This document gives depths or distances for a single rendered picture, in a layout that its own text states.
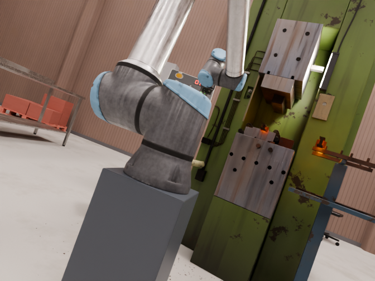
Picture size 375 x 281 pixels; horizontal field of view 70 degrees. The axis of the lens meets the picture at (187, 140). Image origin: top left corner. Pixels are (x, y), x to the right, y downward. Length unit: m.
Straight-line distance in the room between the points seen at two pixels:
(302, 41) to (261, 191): 1.02
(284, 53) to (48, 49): 6.97
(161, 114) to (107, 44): 6.67
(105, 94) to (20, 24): 8.38
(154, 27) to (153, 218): 0.54
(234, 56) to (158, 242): 0.85
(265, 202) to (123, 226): 1.20
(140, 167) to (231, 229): 1.21
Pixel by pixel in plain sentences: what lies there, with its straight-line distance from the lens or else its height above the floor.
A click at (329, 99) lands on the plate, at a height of 1.33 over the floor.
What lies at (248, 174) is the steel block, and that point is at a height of 0.68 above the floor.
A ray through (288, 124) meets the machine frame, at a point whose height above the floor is 1.17.
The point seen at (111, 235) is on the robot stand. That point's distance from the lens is 0.70.
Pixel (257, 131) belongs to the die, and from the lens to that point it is 1.84.
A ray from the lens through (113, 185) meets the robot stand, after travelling 0.68.
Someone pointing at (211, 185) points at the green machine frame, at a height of 0.49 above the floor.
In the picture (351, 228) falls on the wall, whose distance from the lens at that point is 6.29.
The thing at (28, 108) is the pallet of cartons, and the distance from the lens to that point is 6.62.
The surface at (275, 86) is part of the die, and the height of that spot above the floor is 1.29.
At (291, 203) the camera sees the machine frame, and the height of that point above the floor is 0.59.
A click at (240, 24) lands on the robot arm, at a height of 1.23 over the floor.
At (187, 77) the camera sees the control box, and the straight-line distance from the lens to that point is 1.94.
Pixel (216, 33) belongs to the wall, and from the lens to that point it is 6.58.
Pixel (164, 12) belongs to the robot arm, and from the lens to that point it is 0.88.
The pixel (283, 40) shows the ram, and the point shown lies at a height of 1.61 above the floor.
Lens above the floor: 0.72
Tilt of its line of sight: 1 degrees up
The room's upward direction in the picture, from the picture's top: 20 degrees clockwise
